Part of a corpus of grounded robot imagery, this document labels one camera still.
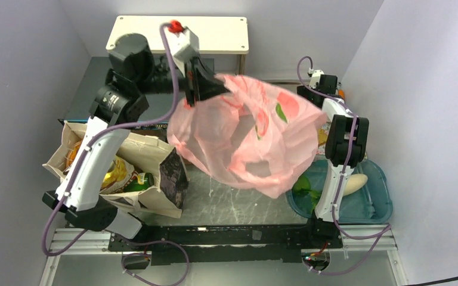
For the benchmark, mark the white two-tier shelf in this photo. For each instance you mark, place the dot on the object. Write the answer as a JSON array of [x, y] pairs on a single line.
[[218, 35]]

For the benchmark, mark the green pepper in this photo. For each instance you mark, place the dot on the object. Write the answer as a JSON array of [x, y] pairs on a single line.
[[302, 186]]

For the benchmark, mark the beige canvas tote bag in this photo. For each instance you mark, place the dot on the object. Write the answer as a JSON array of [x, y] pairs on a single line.
[[152, 155]]

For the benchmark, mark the orange snack packet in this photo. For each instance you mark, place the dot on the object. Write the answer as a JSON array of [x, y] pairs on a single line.
[[71, 155]]

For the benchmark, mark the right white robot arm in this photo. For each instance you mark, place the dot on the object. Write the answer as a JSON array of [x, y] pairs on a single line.
[[344, 149]]

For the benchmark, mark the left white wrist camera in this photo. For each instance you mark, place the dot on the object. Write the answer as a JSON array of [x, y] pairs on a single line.
[[185, 45]]

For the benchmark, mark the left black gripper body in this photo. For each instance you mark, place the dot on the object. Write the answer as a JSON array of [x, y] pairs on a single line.
[[191, 80]]

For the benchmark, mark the floral cloth mat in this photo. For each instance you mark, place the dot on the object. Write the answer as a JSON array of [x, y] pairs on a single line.
[[324, 130]]

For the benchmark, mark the white radish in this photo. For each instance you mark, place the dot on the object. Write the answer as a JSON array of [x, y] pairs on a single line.
[[354, 183]]

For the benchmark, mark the pink plastic grocery bag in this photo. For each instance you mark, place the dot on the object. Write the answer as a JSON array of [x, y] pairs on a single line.
[[254, 136]]

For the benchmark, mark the brown bread slice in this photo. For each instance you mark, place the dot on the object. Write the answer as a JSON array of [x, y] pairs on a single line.
[[322, 140]]

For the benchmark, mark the dark blue network switch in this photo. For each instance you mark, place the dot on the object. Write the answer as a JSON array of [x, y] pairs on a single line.
[[93, 80]]

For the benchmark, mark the yellow snack packet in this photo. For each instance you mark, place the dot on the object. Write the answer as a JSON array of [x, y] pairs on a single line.
[[120, 174]]

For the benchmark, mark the teal plastic tray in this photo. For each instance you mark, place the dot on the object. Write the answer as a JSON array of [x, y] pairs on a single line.
[[369, 205]]

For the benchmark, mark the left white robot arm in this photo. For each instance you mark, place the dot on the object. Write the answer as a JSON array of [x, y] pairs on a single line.
[[117, 107]]

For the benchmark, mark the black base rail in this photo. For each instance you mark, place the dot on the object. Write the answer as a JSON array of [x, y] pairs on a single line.
[[229, 243]]

